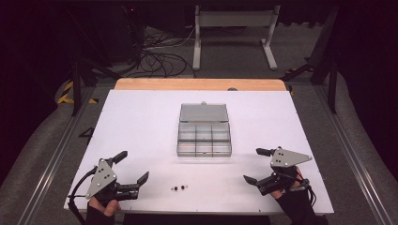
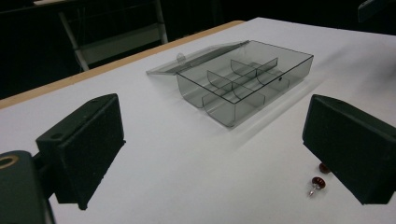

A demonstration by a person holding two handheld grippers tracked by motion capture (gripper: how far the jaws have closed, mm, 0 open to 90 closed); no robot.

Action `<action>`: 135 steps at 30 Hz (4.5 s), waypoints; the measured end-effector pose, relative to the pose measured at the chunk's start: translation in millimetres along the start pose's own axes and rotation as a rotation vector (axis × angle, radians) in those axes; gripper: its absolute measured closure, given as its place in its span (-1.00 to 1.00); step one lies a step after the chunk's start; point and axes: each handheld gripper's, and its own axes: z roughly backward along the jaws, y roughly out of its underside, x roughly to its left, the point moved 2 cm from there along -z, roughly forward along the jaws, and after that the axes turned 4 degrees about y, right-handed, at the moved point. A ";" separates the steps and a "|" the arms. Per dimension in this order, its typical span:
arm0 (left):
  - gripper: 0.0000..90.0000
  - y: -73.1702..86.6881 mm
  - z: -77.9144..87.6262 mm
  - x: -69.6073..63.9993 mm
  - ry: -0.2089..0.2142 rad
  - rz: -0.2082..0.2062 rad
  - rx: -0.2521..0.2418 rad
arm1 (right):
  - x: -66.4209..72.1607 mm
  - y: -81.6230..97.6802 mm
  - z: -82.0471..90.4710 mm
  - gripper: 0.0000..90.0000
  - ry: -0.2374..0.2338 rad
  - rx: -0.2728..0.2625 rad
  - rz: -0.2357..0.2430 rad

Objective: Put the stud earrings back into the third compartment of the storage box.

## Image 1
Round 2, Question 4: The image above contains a person's right hand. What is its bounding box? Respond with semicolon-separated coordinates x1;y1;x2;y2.
269;167;312;201

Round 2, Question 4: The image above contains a small black triangular bracket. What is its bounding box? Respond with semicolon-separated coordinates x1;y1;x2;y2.
78;126;95;139

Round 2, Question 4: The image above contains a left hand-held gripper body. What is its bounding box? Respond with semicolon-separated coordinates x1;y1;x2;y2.
84;157;140;204

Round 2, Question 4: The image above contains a clear plastic compartment box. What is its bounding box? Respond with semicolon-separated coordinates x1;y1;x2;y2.
176;100;233;158

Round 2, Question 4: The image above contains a person's left hand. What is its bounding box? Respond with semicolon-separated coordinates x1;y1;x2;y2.
88;197;122;218

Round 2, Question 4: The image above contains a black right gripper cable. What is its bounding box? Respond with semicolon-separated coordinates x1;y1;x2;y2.
298;178;317;208

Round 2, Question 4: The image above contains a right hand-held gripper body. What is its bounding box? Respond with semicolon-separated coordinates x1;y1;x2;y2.
256;147;314;197

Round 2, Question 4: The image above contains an aluminium floor rail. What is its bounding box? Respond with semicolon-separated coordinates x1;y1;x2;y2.
314;83;393;225
17;86;97;225

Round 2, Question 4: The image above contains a bundle of black floor cables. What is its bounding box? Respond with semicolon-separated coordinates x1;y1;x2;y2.
132;27;197;79

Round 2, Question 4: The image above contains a black metal stand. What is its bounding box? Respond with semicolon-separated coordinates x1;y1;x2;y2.
281;5;341;115

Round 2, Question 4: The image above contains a black tripod stand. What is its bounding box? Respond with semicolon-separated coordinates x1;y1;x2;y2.
66;8;124;117

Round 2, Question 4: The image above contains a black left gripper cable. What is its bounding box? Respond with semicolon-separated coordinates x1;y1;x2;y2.
68;166;99;225

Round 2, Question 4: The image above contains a white metal stand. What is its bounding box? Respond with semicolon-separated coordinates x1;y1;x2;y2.
191;5;282;71

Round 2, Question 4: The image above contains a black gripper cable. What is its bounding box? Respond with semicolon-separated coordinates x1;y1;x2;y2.
298;178;317;208
68;166;99;225

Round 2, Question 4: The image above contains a white table board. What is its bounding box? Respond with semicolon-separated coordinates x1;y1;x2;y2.
63;89;335;216

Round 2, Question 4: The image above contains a yellow black hazard tape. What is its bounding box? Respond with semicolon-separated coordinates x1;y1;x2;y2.
56;80;100;105

